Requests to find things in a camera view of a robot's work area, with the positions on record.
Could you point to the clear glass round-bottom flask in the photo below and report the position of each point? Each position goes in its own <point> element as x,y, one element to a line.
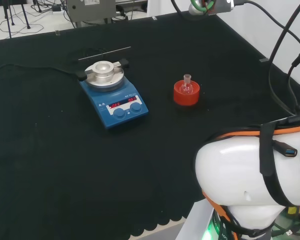
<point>186,89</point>

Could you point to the heater with blue base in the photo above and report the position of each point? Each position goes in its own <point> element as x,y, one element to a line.
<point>102,117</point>

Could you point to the thin silver metal bar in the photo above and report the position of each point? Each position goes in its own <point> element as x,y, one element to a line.
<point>105,53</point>

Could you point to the black bench cloth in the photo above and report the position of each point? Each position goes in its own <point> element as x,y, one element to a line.
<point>65,162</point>

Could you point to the small clear cloth clip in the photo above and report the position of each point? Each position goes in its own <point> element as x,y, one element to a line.
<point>56,32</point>
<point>263,60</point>
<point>154,18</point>

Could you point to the grey metal box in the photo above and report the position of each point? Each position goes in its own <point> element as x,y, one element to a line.
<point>90,10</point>

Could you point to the black usb plug blue tip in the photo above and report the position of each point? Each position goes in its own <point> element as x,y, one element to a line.
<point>287,151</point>

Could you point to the black tripod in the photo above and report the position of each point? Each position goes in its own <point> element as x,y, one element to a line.
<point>25,15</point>

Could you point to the yellow stop button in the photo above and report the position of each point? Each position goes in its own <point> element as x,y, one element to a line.
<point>293,210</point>

